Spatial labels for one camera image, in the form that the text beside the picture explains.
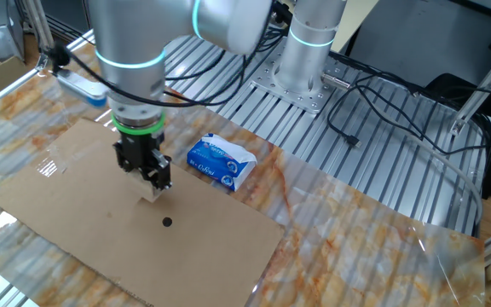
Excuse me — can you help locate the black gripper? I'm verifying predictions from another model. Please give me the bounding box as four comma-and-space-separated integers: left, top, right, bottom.
113, 131, 174, 191

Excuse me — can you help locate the light wooden cube block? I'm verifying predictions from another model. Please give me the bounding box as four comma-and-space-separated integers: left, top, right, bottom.
128, 168, 166, 204

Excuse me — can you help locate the brown cardboard sheet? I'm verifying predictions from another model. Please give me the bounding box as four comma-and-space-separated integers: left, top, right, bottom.
0, 118, 286, 307

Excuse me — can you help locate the blue white tissue pack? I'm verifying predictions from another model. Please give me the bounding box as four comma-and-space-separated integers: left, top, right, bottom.
186, 132, 258, 192

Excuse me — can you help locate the clear tape patch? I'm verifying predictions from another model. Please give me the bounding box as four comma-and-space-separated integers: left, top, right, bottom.
35, 138, 87, 177

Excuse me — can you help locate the marble pattern plastic mat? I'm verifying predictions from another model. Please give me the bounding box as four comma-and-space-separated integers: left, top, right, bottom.
0, 42, 487, 307

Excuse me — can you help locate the beige panel board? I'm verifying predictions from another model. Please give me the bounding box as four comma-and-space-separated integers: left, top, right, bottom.
330, 0, 381, 53

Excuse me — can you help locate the green flange ring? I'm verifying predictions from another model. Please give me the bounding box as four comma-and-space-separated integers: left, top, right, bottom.
110, 111, 167, 137

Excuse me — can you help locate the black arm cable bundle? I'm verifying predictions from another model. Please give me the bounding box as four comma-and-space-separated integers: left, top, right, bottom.
43, 25, 292, 108

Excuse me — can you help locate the silver wrist camera bar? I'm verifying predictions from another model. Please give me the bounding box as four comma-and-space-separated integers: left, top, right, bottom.
52, 67, 111, 108

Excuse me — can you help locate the aluminium frame rail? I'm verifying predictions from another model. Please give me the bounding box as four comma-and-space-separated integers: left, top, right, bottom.
0, 63, 44, 119

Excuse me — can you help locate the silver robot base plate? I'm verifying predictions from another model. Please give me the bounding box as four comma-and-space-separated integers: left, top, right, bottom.
249, 53, 352, 115

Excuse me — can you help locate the silver cable connector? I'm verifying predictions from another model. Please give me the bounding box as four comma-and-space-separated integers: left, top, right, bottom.
320, 71, 353, 91

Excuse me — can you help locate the thick black cable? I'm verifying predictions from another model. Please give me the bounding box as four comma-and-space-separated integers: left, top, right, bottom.
329, 50, 428, 96

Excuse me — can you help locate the thin black plug cable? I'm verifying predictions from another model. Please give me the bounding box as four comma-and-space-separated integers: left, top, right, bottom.
326, 78, 491, 157

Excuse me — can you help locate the grey hose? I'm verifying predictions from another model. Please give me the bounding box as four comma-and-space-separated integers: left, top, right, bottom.
373, 123, 484, 227

